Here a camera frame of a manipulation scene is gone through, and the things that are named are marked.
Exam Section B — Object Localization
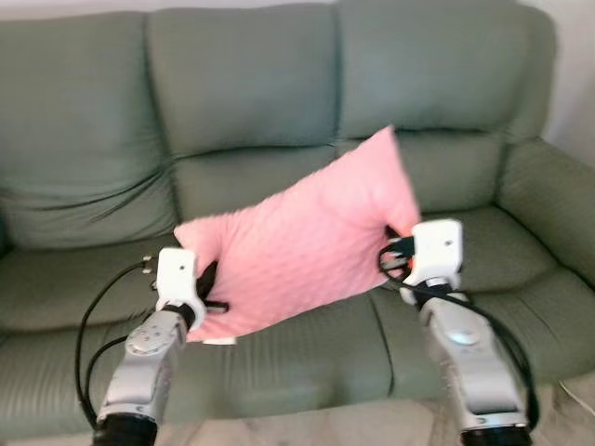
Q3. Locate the pink knit pillow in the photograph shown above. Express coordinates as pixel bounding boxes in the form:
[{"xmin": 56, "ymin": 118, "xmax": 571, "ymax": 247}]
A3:
[{"xmin": 174, "ymin": 125, "xmax": 422, "ymax": 345}]

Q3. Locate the green leather sofa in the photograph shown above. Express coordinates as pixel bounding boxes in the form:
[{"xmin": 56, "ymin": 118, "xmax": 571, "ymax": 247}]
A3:
[{"xmin": 0, "ymin": 0, "xmax": 595, "ymax": 439}]

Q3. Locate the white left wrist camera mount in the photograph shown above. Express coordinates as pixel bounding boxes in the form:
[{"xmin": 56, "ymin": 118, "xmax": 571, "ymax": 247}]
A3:
[{"xmin": 154, "ymin": 246, "xmax": 205, "ymax": 321}]

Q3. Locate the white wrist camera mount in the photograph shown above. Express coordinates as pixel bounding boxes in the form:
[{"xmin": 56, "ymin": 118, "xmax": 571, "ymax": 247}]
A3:
[
  {"xmin": 402, "ymin": 219, "xmax": 464, "ymax": 294},
  {"xmin": 154, "ymin": 246, "xmax": 205, "ymax": 321}
]

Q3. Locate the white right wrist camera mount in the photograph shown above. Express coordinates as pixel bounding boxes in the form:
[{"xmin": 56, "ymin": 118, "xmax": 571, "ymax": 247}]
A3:
[{"xmin": 402, "ymin": 219, "xmax": 464, "ymax": 294}]

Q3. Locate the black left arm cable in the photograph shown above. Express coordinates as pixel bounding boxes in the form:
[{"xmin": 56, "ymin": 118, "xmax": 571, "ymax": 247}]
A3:
[{"xmin": 74, "ymin": 256, "xmax": 159, "ymax": 428}]

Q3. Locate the white floor cable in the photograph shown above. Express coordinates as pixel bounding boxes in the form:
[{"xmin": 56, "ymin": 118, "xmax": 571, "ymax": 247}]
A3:
[{"xmin": 556, "ymin": 379, "xmax": 595, "ymax": 416}]

